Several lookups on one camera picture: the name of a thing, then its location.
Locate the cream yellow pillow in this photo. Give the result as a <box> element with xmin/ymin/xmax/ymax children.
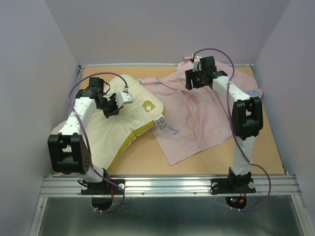
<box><xmin>54</xmin><ymin>74</ymin><xmax>167</xmax><ymax>173</ymax></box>

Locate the pink cartoon pillowcase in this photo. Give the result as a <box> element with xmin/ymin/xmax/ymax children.
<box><xmin>137</xmin><ymin>57</ymin><xmax>264</xmax><ymax>166</ymax></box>

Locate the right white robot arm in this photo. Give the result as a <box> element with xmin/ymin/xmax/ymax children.
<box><xmin>185</xmin><ymin>56</ymin><xmax>263</xmax><ymax>194</ymax></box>

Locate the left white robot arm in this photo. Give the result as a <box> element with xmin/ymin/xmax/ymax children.
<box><xmin>47</xmin><ymin>76</ymin><xmax>133</xmax><ymax>194</ymax></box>

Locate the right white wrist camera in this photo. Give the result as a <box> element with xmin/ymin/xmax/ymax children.
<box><xmin>192</xmin><ymin>56</ymin><xmax>202</xmax><ymax>72</ymax></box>

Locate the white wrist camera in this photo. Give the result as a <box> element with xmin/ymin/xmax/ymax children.
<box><xmin>192</xmin><ymin>56</ymin><xmax>202</xmax><ymax>72</ymax></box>
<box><xmin>116</xmin><ymin>91</ymin><xmax>133</xmax><ymax>107</ymax></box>

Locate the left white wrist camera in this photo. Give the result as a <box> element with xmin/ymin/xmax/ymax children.
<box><xmin>116</xmin><ymin>91</ymin><xmax>133</xmax><ymax>107</ymax></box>

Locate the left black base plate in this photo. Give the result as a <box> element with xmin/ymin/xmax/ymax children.
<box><xmin>77</xmin><ymin>179</ymin><xmax>123</xmax><ymax>196</ymax></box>

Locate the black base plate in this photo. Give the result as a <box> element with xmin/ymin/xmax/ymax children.
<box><xmin>77</xmin><ymin>179</ymin><xmax>123</xmax><ymax>196</ymax></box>
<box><xmin>211</xmin><ymin>178</ymin><xmax>256</xmax><ymax>195</ymax></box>

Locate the aluminium front rail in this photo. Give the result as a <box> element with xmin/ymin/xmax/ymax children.
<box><xmin>40</xmin><ymin>175</ymin><xmax>301</xmax><ymax>198</ymax></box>

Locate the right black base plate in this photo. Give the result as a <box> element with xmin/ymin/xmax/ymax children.
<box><xmin>211</xmin><ymin>178</ymin><xmax>256</xmax><ymax>195</ymax></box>

